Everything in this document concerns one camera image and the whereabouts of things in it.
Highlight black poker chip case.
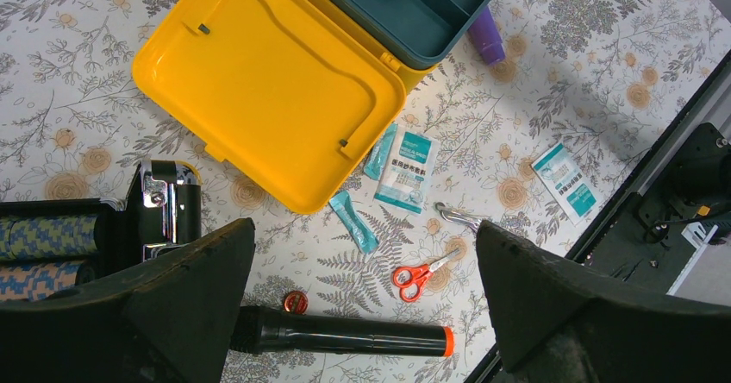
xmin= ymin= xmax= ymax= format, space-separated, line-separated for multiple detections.
xmin=1 ymin=160 xmax=203 ymax=302

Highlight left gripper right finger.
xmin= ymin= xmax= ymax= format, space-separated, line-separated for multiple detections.
xmin=476 ymin=221 xmax=730 ymax=382

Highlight black bandage shears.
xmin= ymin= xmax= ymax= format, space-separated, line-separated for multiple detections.
xmin=434 ymin=202 xmax=490 ymax=234

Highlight teal plastic tray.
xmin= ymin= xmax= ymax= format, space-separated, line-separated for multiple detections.
xmin=330 ymin=0 xmax=490 ymax=70

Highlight black flashlight orange tip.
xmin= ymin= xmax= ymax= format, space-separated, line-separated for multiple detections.
xmin=229 ymin=306 xmax=454 ymax=357

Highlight small red cap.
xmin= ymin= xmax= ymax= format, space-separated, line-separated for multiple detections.
xmin=283 ymin=291 xmax=309 ymax=315

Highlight yellow plastic kit box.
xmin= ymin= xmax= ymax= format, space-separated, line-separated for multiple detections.
xmin=132 ymin=0 xmax=425 ymax=214

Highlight orange handled small scissors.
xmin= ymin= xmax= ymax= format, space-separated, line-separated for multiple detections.
xmin=391 ymin=249 xmax=460 ymax=303

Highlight small teal item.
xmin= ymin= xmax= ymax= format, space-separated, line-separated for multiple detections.
xmin=329 ymin=191 xmax=379 ymax=254

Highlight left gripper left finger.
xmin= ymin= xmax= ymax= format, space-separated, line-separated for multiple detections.
xmin=1 ymin=218 xmax=255 ymax=382

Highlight teal gauze packet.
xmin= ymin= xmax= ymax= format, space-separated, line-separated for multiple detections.
xmin=374 ymin=125 xmax=440 ymax=215

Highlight purple cylindrical tube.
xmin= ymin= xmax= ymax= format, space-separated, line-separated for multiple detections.
xmin=467 ymin=9 xmax=506 ymax=66

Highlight teal dressing packet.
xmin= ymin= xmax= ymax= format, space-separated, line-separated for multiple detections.
xmin=532 ymin=142 xmax=603 ymax=225

